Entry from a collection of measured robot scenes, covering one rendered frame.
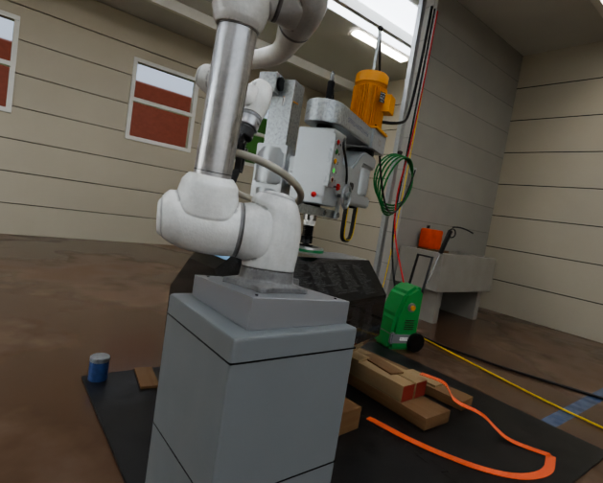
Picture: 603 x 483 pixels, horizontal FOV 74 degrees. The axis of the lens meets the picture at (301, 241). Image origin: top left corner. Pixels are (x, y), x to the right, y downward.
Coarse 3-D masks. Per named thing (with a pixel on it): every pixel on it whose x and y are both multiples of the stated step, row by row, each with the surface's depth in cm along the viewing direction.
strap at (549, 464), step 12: (444, 384) 240; (468, 408) 232; (372, 420) 222; (396, 432) 213; (420, 444) 205; (516, 444) 220; (444, 456) 197; (552, 456) 213; (480, 468) 192; (552, 468) 202
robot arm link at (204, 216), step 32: (224, 0) 95; (256, 0) 96; (224, 32) 98; (256, 32) 101; (224, 64) 99; (224, 96) 100; (224, 128) 101; (224, 160) 103; (192, 192) 101; (224, 192) 103; (160, 224) 102; (192, 224) 101; (224, 224) 104
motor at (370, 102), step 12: (360, 72) 278; (372, 72) 273; (360, 84) 277; (372, 84) 276; (384, 84) 279; (360, 96) 276; (372, 96) 276; (384, 96) 275; (360, 108) 276; (372, 108) 275; (384, 108) 278; (372, 120) 276
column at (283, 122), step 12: (288, 84) 301; (300, 84) 307; (276, 96) 304; (288, 96) 301; (300, 96) 311; (276, 108) 305; (288, 108) 301; (300, 108) 315; (276, 120) 305; (288, 120) 301; (276, 132) 305; (288, 132) 302; (288, 144) 305
